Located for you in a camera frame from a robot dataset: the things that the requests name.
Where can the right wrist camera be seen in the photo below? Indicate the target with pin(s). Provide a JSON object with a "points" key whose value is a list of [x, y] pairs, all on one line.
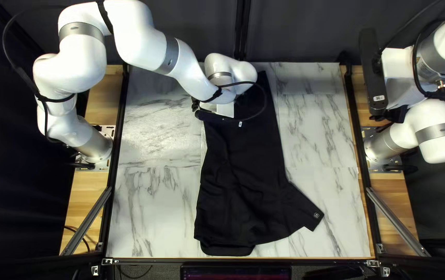
{"points": [[374, 77]]}

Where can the black t-shirt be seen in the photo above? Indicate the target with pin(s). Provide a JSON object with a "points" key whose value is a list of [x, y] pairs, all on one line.
{"points": [[242, 175]]}

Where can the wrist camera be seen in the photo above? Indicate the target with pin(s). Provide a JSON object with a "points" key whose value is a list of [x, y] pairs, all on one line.
{"points": [[214, 118], [374, 77]]}

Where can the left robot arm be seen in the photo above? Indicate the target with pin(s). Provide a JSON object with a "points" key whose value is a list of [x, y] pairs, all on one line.
{"points": [[78, 66]]}

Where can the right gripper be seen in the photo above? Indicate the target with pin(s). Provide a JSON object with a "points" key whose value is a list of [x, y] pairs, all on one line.
{"points": [[399, 66]]}

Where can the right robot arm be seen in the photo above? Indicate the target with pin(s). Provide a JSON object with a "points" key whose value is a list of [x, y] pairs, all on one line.
{"points": [[440, 132]]}

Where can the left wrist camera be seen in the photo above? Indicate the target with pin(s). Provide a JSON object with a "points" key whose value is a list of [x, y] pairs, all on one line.
{"points": [[214, 118]]}

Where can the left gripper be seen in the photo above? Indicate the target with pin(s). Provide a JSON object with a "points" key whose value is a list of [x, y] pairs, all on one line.
{"points": [[218, 109]]}

